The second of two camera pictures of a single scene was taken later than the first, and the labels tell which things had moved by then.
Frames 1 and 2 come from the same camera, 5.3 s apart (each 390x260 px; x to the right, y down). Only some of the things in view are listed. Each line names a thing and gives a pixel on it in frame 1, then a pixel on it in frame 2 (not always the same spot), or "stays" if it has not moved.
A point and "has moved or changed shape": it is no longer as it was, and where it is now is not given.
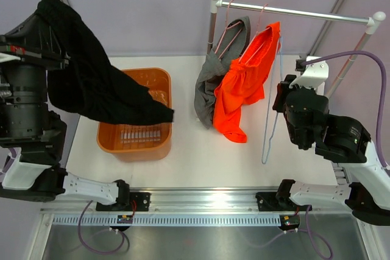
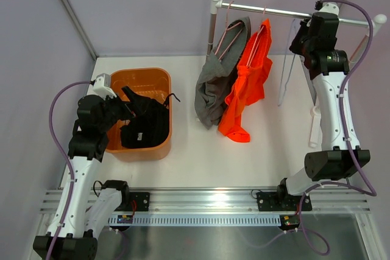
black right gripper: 285,89 → 304,28
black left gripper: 34,43 → 127,114
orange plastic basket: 141,143 stays
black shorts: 88,84 → 149,128
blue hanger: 263,161 → 285,65
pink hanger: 265,5 has moved or changed shape
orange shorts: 244,82 has moved or changed shape
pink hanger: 225,30 stays
